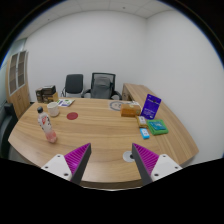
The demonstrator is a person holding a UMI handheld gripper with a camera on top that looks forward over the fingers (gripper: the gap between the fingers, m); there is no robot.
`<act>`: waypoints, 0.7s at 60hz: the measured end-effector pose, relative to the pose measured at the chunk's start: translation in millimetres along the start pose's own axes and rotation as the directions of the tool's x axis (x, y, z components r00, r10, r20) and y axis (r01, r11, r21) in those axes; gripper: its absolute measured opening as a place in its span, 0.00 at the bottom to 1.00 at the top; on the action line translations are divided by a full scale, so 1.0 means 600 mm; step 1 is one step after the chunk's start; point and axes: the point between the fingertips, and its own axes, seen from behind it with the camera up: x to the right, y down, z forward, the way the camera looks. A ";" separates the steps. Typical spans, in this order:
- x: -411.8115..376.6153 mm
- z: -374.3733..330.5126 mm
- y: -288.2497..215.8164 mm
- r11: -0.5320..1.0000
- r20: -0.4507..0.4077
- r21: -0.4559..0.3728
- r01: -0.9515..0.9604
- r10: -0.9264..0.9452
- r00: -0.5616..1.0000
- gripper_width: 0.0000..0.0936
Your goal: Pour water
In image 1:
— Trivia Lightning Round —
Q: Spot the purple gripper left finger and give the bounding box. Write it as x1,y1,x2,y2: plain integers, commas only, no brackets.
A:
42,143,91,184

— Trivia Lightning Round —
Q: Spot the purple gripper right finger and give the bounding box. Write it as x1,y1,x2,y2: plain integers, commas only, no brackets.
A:
132,143,182,185

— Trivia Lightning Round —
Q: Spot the small blue box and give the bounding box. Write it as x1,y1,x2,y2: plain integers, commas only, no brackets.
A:
140,128,150,139

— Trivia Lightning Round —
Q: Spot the green flat box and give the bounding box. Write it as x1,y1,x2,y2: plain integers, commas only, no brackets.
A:
147,119,168,135

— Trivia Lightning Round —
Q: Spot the small tan packet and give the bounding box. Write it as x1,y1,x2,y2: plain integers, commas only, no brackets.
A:
136,116,147,128

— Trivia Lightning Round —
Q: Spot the red round coaster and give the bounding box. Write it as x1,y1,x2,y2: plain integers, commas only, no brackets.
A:
67,112,78,120

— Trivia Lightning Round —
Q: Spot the plastic bottle with pink drink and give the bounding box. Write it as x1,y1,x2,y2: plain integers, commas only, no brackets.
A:
37,107,57,143

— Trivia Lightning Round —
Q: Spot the orange-brown box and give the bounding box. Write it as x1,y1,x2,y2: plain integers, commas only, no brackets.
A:
120,103,141,117

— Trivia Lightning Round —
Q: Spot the white ceramic mug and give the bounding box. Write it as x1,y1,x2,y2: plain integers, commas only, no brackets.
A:
47,102,59,117

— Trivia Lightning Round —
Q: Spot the purple upright card box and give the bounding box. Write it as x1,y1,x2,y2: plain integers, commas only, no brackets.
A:
141,94,161,120

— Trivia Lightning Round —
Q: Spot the colourful leaflet on table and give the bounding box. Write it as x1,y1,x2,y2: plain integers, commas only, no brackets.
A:
57,99,75,107

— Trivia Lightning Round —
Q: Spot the round patterned coaster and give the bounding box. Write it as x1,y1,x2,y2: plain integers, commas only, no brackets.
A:
109,101,122,111

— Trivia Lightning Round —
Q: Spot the stack of dark boxes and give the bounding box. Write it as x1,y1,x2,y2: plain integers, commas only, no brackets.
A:
35,85,58,104

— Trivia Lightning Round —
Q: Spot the black chair at left edge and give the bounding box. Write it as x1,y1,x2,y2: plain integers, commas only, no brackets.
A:
0,103,18,159

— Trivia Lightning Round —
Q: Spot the black office chair left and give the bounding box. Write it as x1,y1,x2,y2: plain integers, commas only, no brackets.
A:
61,74,83,97

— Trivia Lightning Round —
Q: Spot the black mesh office chair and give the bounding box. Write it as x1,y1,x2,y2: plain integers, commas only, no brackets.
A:
81,72,122,99

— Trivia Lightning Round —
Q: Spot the wooden cabinet with glass doors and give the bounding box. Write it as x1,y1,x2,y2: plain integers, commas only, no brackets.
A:
5,51,30,118

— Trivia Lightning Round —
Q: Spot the grey cable grommet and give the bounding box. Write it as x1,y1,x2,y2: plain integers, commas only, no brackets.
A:
123,151,134,162

